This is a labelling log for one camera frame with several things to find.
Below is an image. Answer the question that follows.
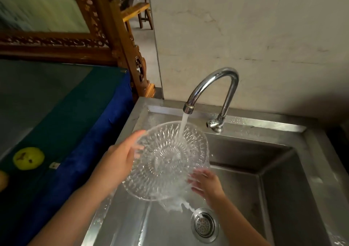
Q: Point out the person's right hand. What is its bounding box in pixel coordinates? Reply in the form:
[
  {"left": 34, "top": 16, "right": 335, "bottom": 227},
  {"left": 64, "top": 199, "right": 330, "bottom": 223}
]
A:
[{"left": 187, "top": 168, "right": 226, "bottom": 201}]

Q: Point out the person's left hand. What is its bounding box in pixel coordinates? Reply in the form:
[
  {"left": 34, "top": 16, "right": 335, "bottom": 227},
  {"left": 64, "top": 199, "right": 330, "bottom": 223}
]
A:
[{"left": 90, "top": 130, "right": 148, "bottom": 198}]

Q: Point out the clear cut-glass plate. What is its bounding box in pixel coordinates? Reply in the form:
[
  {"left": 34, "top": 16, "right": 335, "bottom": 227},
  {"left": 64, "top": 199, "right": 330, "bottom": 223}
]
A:
[{"left": 122, "top": 121, "right": 210, "bottom": 201}]

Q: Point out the green apple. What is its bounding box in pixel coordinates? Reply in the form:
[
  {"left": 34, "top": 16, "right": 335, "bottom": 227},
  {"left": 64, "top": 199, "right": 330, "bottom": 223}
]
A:
[{"left": 13, "top": 147, "right": 45, "bottom": 170}]

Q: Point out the curved chrome gooseneck faucet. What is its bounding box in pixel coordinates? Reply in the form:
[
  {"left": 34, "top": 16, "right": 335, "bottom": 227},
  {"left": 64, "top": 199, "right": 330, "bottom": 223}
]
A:
[{"left": 182, "top": 67, "right": 240, "bottom": 133}]

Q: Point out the yellow-red apple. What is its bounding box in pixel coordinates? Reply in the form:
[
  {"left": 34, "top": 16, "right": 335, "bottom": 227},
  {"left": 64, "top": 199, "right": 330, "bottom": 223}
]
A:
[{"left": 0, "top": 170, "right": 9, "bottom": 192}]

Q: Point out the person's right forearm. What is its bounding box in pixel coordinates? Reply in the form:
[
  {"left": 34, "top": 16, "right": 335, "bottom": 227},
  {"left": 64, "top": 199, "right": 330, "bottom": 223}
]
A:
[{"left": 204, "top": 193, "right": 270, "bottom": 246}]

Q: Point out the person's left forearm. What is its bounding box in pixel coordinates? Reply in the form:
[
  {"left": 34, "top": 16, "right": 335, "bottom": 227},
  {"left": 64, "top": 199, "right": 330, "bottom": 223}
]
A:
[{"left": 27, "top": 182, "right": 120, "bottom": 246}]

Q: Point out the metal sink drain strainer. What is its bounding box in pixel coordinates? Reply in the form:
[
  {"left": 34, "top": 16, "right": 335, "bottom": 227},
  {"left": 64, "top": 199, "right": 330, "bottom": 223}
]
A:
[{"left": 190, "top": 207, "right": 220, "bottom": 244}]

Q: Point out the blue and green tablecloth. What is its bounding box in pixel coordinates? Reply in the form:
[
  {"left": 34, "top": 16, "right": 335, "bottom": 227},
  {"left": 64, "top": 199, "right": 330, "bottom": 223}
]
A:
[{"left": 0, "top": 59, "right": 134, "bottom": 246}]

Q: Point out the stainless steel sink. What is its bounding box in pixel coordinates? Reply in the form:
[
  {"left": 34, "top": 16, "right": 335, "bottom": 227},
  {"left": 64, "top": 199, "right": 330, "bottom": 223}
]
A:
[{"left": 79, "top": 96, "right": 349, "bottom": 246}]

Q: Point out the wooden bench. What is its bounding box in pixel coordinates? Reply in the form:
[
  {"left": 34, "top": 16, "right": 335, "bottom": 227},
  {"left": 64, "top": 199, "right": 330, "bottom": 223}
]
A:
[{"left": 121, "top": 0, "right": 154, "bottom": 31}]

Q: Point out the carved wooden frame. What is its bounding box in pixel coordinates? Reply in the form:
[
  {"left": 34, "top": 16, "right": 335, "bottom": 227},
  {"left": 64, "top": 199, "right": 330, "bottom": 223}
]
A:
[{"left": 0, "top": 0, "right": 156, "bottom": 99}]

